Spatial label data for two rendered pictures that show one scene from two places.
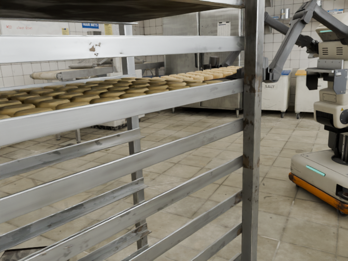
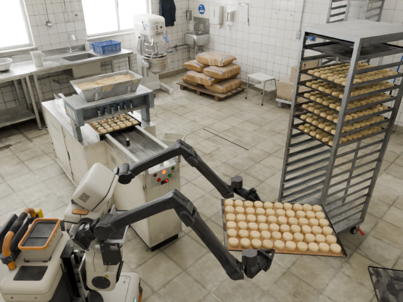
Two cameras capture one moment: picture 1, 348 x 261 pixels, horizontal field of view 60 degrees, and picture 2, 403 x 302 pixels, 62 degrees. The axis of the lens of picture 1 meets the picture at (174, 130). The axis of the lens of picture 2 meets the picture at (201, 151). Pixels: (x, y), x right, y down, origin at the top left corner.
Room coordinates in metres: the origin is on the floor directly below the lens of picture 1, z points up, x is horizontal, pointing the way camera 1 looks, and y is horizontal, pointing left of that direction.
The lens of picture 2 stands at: (3.26, -0.22, 2.22)
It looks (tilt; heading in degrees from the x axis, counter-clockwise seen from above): 30 degrees down; 196
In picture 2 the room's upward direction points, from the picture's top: straight up
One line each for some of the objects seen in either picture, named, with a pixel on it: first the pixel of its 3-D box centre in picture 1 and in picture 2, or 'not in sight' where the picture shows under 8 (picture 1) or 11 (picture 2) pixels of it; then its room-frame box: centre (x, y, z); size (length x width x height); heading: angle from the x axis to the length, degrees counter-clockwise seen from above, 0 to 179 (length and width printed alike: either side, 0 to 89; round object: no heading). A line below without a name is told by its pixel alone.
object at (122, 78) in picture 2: not in sight; (107, 84); (0.73, -1.78, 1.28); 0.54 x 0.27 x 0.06; 143
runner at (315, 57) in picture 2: not in sight; (333, 54); (0.49, 0.06, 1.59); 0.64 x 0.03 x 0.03; 135
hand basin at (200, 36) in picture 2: not in sight; (198, 33); (-3.69, -2.21, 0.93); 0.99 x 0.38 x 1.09; 60
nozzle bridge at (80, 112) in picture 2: not in sight; (111, 111); (0.73, -1.78, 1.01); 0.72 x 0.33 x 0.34; 143
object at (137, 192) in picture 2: not in sight; (143, 187); (1.03, -1.38, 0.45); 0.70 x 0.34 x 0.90; 53
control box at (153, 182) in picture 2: not in sight; (163, 175); (1.25, -1.09, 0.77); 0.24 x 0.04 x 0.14; 143
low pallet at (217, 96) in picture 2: not in sight; (211, 87); (-2.92, -1.72, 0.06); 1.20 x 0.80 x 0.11; 63
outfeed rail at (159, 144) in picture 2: not in sight; (122, 117); (0.55, -1.78, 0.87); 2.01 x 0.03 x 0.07; 53
